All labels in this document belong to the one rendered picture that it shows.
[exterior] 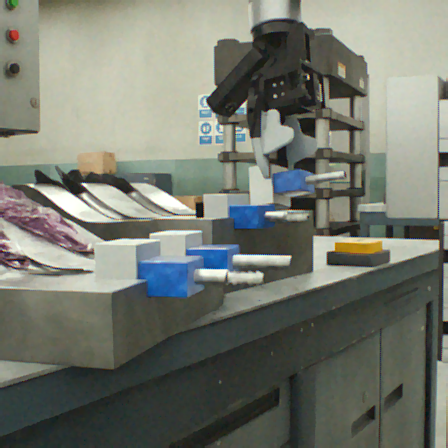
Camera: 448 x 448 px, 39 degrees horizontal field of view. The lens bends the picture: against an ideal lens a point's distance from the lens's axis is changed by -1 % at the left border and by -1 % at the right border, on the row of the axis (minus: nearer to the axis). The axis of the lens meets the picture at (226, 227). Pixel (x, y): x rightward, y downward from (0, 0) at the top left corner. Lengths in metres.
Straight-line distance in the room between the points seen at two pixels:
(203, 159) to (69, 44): 2.59
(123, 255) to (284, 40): 0.50
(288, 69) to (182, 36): 7.41
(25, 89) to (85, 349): 1.26
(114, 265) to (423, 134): 0.25
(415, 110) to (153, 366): 0.30
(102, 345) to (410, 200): 0.23
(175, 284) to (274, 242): 0.37
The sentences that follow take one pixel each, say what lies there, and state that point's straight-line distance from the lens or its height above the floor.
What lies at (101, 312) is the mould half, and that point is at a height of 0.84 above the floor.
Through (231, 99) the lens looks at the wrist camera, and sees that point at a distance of 0.94.
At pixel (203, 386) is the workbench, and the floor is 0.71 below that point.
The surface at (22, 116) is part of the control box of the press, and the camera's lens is 1.66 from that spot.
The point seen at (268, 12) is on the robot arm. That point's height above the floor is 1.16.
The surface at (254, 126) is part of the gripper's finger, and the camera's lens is 0.87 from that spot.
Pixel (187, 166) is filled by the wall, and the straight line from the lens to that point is 8.04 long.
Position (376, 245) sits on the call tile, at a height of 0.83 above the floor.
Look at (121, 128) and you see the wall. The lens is 8.57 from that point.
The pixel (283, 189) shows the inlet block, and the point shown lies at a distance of 0.86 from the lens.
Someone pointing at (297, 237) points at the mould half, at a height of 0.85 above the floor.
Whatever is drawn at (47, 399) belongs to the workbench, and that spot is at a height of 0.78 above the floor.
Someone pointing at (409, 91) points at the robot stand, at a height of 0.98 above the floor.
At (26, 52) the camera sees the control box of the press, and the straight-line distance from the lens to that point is 1.69.
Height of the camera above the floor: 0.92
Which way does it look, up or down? 4 degrees down
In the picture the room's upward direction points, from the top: 1 degrees counter-clockwise
